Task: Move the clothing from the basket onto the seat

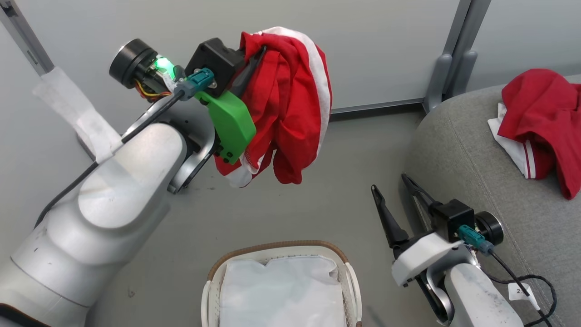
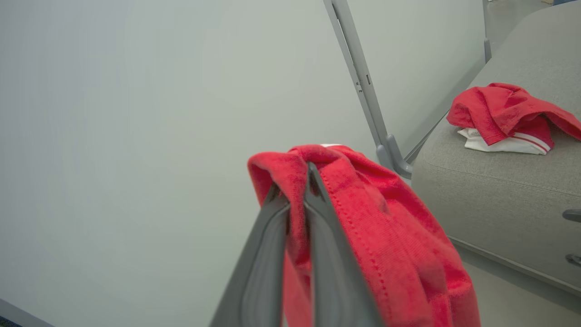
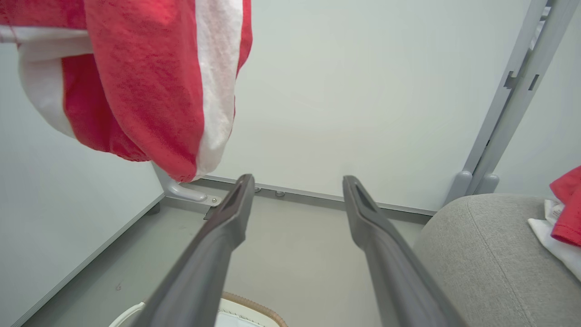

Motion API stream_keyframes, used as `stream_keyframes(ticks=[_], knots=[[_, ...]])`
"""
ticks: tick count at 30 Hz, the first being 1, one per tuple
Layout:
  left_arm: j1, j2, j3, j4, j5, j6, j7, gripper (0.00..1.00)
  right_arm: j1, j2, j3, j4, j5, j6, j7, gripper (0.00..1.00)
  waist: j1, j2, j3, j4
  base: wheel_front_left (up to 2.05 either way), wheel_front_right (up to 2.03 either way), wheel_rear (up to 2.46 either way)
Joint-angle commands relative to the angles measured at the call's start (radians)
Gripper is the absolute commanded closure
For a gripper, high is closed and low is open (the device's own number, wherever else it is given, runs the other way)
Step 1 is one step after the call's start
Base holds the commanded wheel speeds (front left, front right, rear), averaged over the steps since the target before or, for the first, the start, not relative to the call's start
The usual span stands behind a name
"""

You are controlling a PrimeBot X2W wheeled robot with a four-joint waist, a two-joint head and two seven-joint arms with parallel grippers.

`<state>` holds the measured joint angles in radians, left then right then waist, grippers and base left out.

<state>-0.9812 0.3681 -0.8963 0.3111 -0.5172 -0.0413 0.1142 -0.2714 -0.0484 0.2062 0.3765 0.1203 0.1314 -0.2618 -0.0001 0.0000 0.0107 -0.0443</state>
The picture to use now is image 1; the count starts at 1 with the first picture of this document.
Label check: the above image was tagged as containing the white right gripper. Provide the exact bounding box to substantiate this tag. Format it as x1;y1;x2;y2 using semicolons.
371;173;505;287

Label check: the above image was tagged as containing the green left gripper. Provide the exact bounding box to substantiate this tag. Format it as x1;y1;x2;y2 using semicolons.
109;38;268;165

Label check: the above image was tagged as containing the red garment with white band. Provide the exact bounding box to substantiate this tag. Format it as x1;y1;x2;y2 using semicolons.
214;26;333;188

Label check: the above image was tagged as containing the red garment striped white trim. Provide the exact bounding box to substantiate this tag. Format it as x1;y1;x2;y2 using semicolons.
487;68;581;201

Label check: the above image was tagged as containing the grey fabric sofa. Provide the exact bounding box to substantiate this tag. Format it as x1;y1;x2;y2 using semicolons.
403;75;581;327

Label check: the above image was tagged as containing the white laundry basket brown rim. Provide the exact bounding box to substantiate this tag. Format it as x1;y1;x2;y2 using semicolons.
201;240;363;327

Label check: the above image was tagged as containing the grey rounded partition foot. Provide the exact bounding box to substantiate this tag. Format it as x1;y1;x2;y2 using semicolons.
454;50;478;97
423;53;453;114

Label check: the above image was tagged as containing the white fabric basket liner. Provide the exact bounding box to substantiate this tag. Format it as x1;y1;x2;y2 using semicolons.
219;255;348;327

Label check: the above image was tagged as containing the white tape strip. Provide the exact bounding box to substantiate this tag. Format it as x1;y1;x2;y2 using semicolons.
32;66;124;164

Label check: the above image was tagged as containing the teal left camera connector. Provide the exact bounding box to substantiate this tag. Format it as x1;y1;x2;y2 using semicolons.
175;68;215;102

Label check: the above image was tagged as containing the teal camera connector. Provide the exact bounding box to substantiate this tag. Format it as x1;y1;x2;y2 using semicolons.
458;225;495;256
175;68;215;102

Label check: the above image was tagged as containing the teal right camera connector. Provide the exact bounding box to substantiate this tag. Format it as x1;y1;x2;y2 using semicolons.
458;225;495;256

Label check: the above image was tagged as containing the orange yellow wire bundle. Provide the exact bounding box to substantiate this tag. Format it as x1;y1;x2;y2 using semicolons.
134;79;172;99

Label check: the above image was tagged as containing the grey metal partition bottom rail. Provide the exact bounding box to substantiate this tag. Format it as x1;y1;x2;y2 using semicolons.
329;97;428;122

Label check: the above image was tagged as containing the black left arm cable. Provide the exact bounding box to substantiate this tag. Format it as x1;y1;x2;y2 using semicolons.
34;89;187;228

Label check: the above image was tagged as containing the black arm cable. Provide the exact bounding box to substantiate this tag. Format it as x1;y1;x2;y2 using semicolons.
34;89;187;228
480;248;558;327

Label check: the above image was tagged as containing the white paper cable tag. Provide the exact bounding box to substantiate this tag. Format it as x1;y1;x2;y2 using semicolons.
507;282;542;312

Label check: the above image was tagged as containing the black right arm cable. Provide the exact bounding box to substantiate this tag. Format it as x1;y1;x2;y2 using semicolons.
480;248;558;327

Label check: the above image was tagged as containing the grey metal partition post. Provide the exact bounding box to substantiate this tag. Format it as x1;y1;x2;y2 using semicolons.
443;0;493;98
0;0;56;76

